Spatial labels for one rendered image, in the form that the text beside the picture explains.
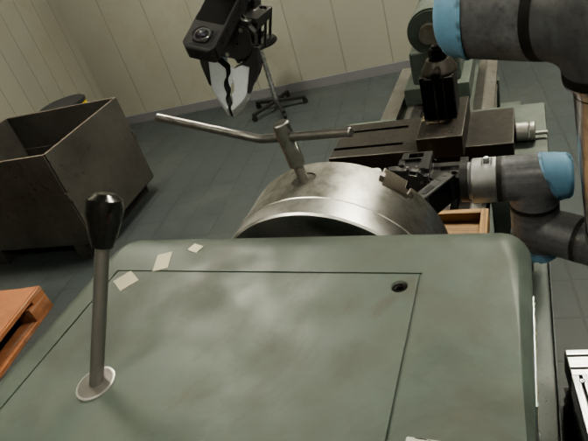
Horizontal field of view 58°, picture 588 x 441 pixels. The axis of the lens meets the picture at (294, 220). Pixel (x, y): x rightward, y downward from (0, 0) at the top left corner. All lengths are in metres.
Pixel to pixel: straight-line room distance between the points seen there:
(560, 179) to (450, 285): 0.46
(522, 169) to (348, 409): 0.59
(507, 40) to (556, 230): 0.36
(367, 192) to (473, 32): 0.23
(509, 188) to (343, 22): 3.80
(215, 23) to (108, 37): 4.63
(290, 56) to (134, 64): 1.49
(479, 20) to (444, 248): 0.31
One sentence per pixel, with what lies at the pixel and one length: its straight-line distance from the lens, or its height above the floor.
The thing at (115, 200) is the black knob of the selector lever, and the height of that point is 1.40.
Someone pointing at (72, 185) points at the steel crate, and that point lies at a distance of 3.25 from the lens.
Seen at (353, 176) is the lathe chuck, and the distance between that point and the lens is 0.70.
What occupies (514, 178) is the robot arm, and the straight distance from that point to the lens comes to 0.89.
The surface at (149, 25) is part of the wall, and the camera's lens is 5.10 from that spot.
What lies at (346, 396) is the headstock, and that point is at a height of 1.25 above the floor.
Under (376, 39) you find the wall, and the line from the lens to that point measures 4.62.
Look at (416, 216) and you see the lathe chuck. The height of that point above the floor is 1.17.
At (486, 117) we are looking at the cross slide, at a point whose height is 0.97.
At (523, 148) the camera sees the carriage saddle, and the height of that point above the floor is 0.92.
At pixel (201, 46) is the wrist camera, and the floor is 1.43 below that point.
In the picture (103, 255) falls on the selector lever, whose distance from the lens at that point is 0.46.
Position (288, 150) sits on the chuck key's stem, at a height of 1.29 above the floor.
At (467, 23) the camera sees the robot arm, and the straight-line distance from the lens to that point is 0.71.
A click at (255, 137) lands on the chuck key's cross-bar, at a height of 1.30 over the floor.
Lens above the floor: 1.57
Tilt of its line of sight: 32 degrees down
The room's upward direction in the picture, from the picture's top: 18 degrees counter-clockwise
